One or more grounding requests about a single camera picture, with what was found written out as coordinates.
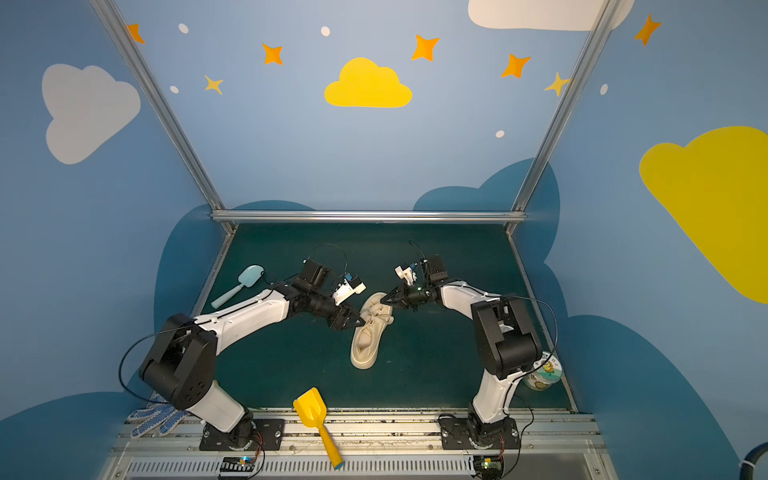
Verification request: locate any right side aluminium floor rail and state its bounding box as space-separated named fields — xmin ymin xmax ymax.
xmin=505 ymin=224 xmax=580 ymax=414

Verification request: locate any yellow toy shovel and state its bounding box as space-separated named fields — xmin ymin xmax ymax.
xmin=293 ymin=387 xmax=344 ymax=470

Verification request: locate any light blue toy spatula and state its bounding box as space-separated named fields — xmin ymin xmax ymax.
xmin=210 ymin=265 xmax=264 ymax=309

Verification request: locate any aluminium front rail platform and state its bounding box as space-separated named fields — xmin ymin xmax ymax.
xmin=99 ymin=408 xmax=618 ymax=479

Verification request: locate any right aluminium frame post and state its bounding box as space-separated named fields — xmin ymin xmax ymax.
xmin=510 ymin=0 xmax=622 ymax=222

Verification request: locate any green circuit board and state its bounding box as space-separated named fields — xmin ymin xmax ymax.
xmin=472 ymin=456 xmax=504 ymax=480
xmin=217 ymin=456 xmax=256 ymax=479

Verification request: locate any back horizontal aluminium bar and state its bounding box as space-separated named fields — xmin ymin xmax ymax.
xmin=211 ymin=210 xmax=526 ymax=224

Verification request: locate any left side aluminium floor rail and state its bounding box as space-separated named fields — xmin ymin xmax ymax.
xmin=192 ymin=228 xmax=237 ymax=316

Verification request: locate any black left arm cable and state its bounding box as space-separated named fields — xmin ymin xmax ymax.
xmin=117 ymin=329 xmax=181 ymax=404

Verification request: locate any aluminium frame post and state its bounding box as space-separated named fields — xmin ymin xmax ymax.
xmin=90 ymin=0 xmax=225 ymax=210
xmin=510 ymin=0 xmax=622 ymax=222

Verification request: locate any right green circuit board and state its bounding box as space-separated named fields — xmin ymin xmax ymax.
xmin=472 ymin=456 xmax=504 ymax=480

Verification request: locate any left green circuit board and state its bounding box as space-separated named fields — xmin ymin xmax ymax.
xmin=217 ymin=456 xmax=256 ymax=479

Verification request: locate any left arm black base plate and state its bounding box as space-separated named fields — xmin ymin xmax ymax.
xmin=199 ymin=417 xmax=285 ymax=452

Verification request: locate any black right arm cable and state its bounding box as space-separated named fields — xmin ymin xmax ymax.
xmin=503 ymin=293 xmax=560 ymax=373

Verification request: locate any dark hose bottom right corner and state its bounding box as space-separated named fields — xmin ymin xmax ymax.
xmin=739 ymin=442 xmax=768 ymax=480

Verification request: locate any round tin can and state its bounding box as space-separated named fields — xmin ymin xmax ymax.
xmin=523 ymin=351 xmax=563 ymax=391

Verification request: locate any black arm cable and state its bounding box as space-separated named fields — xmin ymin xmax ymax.
xmin=503 ymin=293 xmax=560 ymax=373
xmin=117 ymin=329 xmax=181 ymax=404

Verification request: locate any aluminium floor rail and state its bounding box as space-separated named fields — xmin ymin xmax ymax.
xmin=505 ymin=224 xmax=580 ymax=414
xmin=192 ymin=228 xmax=237 ymax=316

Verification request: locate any left aluminium frame post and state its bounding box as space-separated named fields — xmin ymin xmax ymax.
xmin=90 ymin=0 xmax=225 ymax=210

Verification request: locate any white canvas sneaker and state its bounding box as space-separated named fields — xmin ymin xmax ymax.
xmin=350 ymin=292 xmax=390 ymax=370

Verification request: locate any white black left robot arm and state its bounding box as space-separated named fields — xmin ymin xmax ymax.
xmin=138 ymin=283 xmax=364 ymax=451

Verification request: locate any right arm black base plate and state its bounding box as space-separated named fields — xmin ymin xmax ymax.
xmin=437 ymin=414 xmax=521 ymax=450

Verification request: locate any blue dotted work glove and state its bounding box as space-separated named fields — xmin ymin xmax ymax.
xmin=127 ymin=393 xmax=189 ymax=439

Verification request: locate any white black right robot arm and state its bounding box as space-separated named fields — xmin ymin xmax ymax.
xmin=381 ymin=280 xmax=543 ymax=450

